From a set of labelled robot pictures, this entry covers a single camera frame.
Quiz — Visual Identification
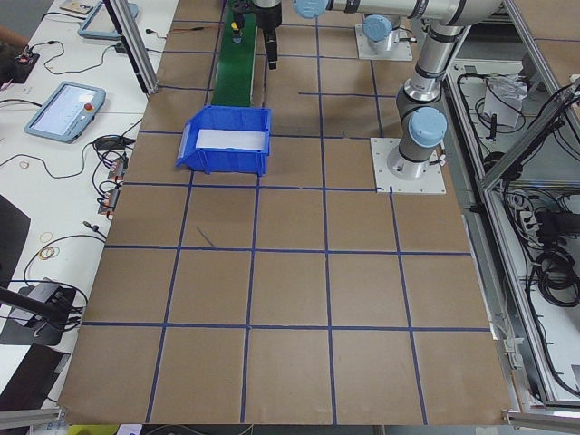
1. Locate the aluminium frame post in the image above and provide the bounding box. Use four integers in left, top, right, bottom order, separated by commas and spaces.
103, 0, 159, 95

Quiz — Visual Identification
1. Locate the teach pendant near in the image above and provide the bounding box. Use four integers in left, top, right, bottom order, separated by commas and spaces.
24, 82, 106, 143

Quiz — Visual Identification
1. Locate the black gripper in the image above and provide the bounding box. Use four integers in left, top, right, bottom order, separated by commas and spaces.
233, 0, 282, 70

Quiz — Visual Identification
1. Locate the yellow push button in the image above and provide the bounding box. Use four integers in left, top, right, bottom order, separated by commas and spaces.
231, 22, 243, 44

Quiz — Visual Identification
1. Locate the white foam pad left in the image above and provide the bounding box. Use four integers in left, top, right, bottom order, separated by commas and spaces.
196, 129, 266, 151

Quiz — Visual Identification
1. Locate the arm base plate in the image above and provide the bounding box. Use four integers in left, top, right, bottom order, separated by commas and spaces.
371, 138, 446, 195
354, 24, 413, 62

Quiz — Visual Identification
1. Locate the blue left bin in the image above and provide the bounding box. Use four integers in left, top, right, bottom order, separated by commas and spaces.
176, 105, 272, 176

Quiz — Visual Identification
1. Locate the teach pendant far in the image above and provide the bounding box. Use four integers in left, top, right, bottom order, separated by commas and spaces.
77, 1, 121, 41

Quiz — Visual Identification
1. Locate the green conveyor belt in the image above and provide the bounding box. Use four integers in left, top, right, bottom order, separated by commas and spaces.
212, 1, 256, 107

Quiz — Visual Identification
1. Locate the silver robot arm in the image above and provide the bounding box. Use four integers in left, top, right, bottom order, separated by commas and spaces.
231, 0, 500, 109
239, 1, 396, 70

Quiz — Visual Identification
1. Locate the teach pendant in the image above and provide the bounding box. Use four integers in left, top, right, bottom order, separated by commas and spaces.
77, 1, 121, 41
24, 82, 106, 143

